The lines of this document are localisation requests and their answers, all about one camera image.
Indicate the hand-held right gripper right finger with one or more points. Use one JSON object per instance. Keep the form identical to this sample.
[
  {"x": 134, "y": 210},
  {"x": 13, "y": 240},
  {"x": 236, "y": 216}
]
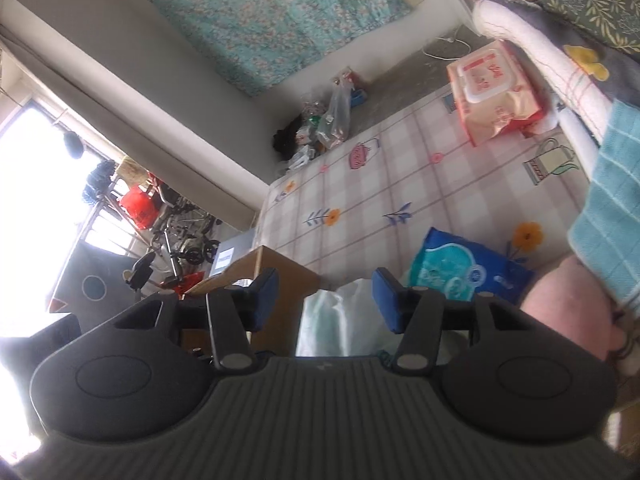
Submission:
[{"x": 390, "y": 300}]

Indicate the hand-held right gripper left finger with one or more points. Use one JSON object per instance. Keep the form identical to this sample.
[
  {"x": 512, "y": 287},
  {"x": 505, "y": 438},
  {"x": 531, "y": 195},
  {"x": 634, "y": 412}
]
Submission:
[{"x": 264, "y": 300}]

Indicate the brown cardboard box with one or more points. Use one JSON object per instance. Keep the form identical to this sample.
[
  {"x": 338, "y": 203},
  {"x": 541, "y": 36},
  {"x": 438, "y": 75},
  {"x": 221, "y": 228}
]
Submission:
[{"x": 260, "y": 275}]

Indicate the white plastic bag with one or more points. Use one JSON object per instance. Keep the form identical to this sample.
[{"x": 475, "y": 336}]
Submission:
[{"x": 340, "y": 315}]

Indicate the grey blue carton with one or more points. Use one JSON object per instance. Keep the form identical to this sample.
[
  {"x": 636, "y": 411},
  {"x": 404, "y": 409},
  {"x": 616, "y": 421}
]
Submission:
[{"x": 232, "y": 255}]

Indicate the blue tissue packet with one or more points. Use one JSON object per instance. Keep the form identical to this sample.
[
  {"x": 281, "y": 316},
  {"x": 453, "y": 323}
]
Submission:
[{"x": 460, "y": 267}]

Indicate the wheelchair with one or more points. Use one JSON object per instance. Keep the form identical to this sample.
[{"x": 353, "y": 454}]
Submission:
[{"x": 185, "y": 245}]

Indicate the red bag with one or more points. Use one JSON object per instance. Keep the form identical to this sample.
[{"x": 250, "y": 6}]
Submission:
[{"x": 139, "y": 207}]

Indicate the dark bag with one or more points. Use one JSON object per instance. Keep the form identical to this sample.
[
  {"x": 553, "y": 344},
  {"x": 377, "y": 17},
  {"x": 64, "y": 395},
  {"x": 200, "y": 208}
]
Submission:
[{"x": 287, "y": 137}]

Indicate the grey box with round hole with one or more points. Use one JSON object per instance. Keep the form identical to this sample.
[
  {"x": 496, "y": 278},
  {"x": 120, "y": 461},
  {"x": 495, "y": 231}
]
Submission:
[{"x": 95, "y": 285}]

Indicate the pink plush toy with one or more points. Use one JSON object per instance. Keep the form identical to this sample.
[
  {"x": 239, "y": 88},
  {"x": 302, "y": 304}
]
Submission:
[{"x": 570, "y": 305}]

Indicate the clear plastic bag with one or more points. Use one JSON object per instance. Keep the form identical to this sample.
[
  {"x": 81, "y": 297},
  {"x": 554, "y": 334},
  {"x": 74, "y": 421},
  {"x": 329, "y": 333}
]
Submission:
[{"x": 335, "y": 115}]

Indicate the hanging clothes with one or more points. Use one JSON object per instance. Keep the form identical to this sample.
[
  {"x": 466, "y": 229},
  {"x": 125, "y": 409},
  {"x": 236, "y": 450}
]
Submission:
[{"x": 100, "y": 180}]

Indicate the red wet wipes pack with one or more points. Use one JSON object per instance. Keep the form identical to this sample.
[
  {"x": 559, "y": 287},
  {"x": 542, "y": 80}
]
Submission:
[{"x": 492, "y": 95}]

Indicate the blue checked towel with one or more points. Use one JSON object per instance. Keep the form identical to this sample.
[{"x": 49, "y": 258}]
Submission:
[{"x": 612, "y": 210}]

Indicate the white checked quilt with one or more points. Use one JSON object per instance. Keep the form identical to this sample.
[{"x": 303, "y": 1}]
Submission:
[{"x": 545, "y": 55}]

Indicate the grey sheet with yellow flowers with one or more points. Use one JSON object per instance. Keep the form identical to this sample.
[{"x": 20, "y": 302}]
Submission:
[{"x": 620, "y": 67}]

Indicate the grey leaf print pillow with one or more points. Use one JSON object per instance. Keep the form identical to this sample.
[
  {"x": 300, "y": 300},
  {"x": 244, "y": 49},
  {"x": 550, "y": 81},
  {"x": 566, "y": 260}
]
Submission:
[{"x": 595, "y": 0}]

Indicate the teal floral wall cloth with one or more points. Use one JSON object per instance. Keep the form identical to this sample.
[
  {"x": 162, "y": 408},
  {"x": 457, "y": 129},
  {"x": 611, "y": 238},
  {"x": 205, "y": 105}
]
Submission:
[{"x": 280, "y": 15}]

